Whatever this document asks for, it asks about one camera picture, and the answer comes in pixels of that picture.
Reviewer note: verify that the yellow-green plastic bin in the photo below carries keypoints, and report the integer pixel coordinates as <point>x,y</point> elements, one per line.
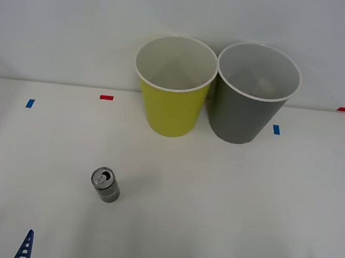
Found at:
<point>171,113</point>

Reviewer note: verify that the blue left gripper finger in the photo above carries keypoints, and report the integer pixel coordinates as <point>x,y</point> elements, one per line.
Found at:
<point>25,247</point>

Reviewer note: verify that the grey plastic bin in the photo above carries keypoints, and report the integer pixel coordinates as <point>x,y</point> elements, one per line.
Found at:
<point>239,118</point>

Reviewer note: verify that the black drink can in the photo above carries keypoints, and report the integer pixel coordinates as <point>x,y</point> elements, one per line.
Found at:
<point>106,187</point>

